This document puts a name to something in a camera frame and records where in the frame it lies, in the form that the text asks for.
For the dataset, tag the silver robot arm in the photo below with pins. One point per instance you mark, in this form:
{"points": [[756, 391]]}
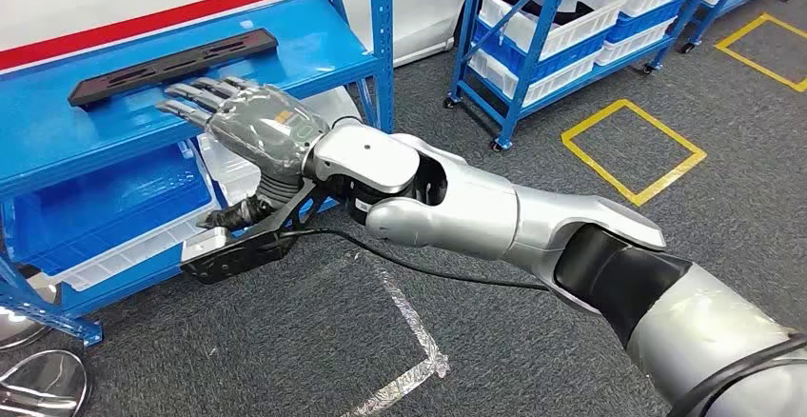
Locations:
{"points": [[466, 212]]}

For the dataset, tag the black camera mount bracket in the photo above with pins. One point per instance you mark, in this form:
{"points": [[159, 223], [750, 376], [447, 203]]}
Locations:
{"points": [[252, 256]]}

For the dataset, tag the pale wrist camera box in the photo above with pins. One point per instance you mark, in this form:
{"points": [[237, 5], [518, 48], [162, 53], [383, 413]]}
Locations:
{"points": [[205, 244]]}

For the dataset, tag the yellow floor tape square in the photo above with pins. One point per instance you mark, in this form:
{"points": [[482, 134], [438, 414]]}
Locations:
{"points": [[758, 68], [671, 180]]}

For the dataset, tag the silver floor tape outline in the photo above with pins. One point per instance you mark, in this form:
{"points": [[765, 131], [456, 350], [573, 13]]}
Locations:
{"points": [[435, 363]]}

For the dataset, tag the blue wheeled storage rack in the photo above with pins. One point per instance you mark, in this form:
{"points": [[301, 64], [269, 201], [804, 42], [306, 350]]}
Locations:
{"points": [[718, 7], [529, 67]]}

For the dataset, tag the blue metal shelf rack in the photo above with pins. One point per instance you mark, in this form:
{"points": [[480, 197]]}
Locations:
{"points": [[284, 67]]}

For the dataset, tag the large blue plastic crate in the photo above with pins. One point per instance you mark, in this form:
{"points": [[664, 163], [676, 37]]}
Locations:
{"points": [[94, 212]]}

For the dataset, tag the long black plastic part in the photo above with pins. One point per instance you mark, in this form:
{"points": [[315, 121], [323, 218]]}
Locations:
{"points": [[189, 68]]}

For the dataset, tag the blue plastic bin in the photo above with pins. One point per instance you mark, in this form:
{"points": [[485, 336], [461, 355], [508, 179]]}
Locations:
{"points": [[643, 23], [574, 54]]}

